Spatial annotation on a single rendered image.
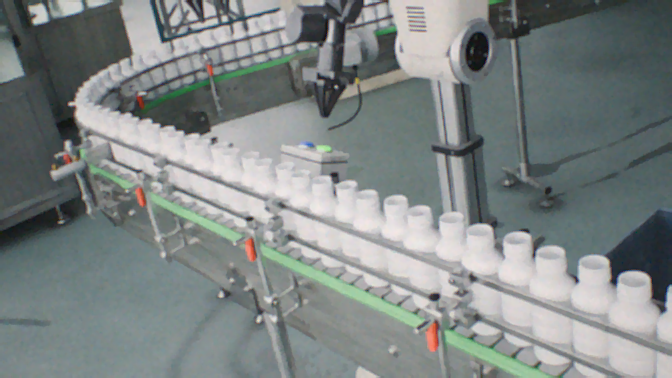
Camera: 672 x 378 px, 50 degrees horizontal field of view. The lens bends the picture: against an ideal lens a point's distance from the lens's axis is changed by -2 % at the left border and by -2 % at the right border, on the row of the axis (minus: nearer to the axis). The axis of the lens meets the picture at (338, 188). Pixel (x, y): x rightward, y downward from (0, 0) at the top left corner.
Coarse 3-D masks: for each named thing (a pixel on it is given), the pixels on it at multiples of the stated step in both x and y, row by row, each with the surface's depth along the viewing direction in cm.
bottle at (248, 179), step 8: (248, 152) 147; (256, 152) 147; (248, 160) 144; (256, 160) 145; (248, 168) 145; (248, 176) 146; (256, 176) 145; (248, 184) 145; (248, 200) 148; (256, 200) 147; (248, 208) 149; (256, 208) 147; (256, 216) 148; (264, 232) 150
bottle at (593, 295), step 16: (592, 256) 91; (592, 272) 89; (608, 272) 89; (576, 288) 92; (592, 288) 90; (608, 288) 90; (576, 304) 91; (592, 304) 90; (608, 304) 89; (608, 320) 90; (576, 336) 94; (592, 336) 91; (608, 336) 91; (576, 352) 95; (592, 352) 93; (608, 352) 92; (576, 368) 96
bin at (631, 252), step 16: (640, 224) 136; (656, 224) 141; (624, 240) 133; (640, 240) 138; (656, 240) 143; (608, 256) 130; (624, 256) 135; (640, 256) 139; (656, 256) 144; (656, 272) 146; (656, 288) 148
